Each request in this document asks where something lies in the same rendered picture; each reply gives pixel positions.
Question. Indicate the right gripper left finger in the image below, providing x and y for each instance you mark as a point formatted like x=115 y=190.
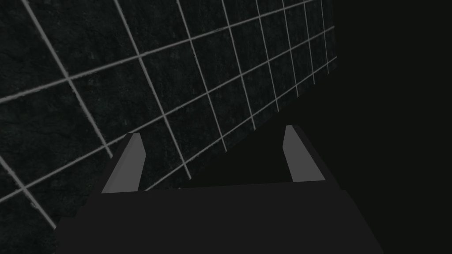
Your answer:
x=126 y=169

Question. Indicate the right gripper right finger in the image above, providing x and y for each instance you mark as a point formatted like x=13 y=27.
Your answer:
x=303 y=162

